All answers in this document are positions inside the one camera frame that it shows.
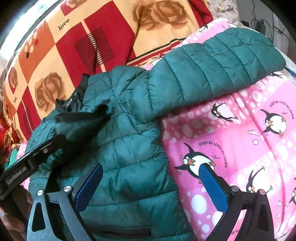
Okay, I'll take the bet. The person's left hand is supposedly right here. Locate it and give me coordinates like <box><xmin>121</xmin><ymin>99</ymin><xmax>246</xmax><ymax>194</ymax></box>
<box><xmin>1</xmin><ymin>185</ymin><xmax>33</xmax><ymax>241</ymax></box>

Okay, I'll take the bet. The pink penguin bed sheet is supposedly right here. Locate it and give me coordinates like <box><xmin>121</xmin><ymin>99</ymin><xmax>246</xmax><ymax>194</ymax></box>
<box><xmin>16</xmin><ymin>17</ymin><xmax>296</xmax><ymax>241</ymax></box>

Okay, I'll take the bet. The green garment at bedside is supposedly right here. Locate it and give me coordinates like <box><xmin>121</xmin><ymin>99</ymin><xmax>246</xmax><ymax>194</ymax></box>
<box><xmin>4</xmin><ymin>149</ymin><xmax>18</xmax><ymax>169</ymax></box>

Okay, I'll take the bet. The green quilted puffer jacket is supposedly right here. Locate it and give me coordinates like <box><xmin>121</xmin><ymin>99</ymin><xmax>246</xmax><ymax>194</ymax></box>
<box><xmin>27</xmin><ymin>28</ymin><xmax>286</xmax><ymax>240</ymax></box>

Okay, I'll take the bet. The red orange rose blanket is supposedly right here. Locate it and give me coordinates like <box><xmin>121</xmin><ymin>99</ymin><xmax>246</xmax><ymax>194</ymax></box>
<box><xmin>4</xmin><ymin>1</ymin><xmax>213</xmax><ymax>141</ymax></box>

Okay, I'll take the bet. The red clothes pile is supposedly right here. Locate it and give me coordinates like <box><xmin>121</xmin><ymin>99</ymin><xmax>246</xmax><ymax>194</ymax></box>
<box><xmin>1</xmin><ymin>111</ymin><xmax>28</xmax><ymax>169</ymax></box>

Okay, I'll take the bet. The black power adapter with cable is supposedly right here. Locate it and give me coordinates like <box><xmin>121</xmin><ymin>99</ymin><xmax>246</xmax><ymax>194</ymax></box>
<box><xmin>240</xmin><ymin>0</ymin><xmax>290</xmax><ymax>45</ymax></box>

